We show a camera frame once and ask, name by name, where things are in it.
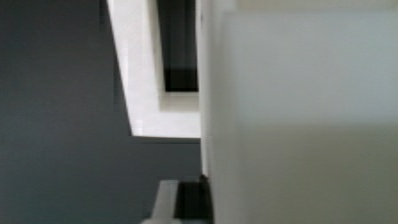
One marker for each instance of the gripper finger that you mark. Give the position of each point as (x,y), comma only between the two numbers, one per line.
(184,206)

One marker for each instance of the white drawer cabinet box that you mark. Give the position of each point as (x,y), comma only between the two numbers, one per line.
(300,110)

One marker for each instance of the white drawer tray left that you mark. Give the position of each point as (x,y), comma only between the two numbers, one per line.
(163,111)

